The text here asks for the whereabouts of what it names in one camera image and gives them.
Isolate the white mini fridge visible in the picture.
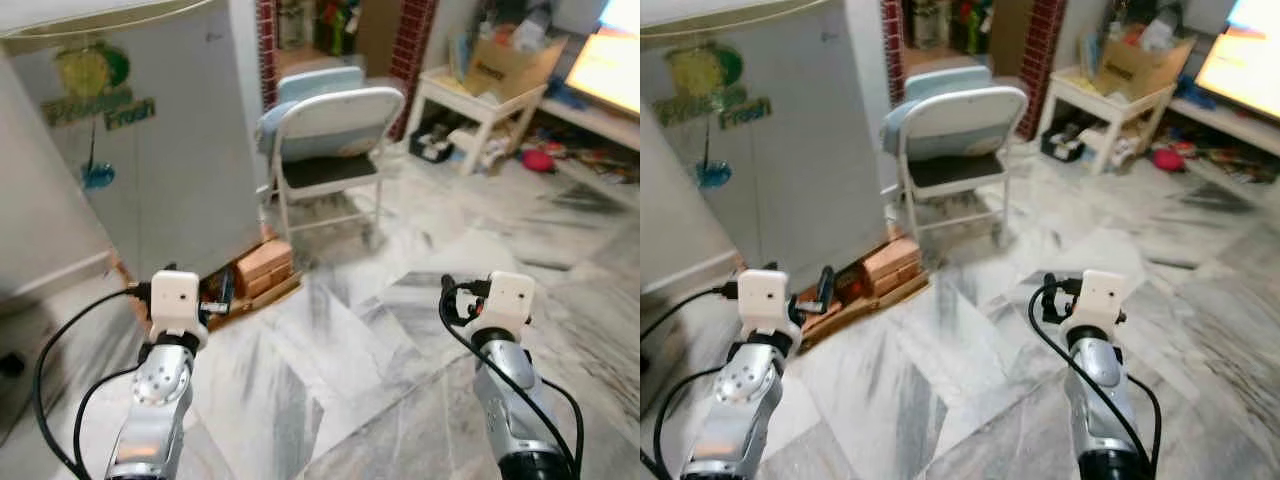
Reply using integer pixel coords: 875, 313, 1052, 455
640, 0, 894, 293
0, 0, 266, 286

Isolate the black basket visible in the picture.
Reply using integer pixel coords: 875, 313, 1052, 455
1040, 125, 1086, 161
410, 125, 456, 163

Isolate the white folding chair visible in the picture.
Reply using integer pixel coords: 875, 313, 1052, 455
888, 85, 1029, 246
262, 85, 406, 246

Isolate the light blue cushion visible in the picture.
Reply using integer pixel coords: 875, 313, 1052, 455
255, 65, 367, 159
880, 65, 993, 157

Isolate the brown cardboard box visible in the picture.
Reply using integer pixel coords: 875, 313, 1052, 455
1095, 30, 1197, 101
455, 30, 569, 101

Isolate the narrow red brick pillar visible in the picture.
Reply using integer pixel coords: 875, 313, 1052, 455
257, 0, 278, 111
882, 0, 906, 107

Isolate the wide red brick pillar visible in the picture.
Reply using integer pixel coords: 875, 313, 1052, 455
388, 0, 438, 141
1018, 0, 1066, 141

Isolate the yellow green Fresh sticker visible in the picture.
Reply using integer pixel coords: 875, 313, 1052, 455
40, 42, 158, 133
662, 42, 774, 132

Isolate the flat screen television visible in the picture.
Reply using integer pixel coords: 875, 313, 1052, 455
565, 0, 641, 116
1195, 0, 1280, 123

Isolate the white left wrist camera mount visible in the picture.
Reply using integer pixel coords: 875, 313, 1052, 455
737, 268, 792, 347
148, 268, 209, 349

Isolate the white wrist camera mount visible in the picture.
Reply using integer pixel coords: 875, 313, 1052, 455
1068, 270, 1130, 337
478, 270, 537, 337
737, 268, 792, 347
148, 268, 209, 349

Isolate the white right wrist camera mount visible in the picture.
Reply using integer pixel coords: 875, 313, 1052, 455
478, 270, 537, 337
1068, 270, 1130, 337

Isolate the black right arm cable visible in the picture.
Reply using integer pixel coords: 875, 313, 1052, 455
438, 280, 586, 480
1028, 280, 1163, 480

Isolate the long black left arm cable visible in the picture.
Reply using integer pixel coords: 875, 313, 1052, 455
640, 285, 739, 343
32, 283, 151, 480

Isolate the short black left arm cable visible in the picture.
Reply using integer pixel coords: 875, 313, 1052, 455
652, 365, 741, 480
74, 366, 146, 479

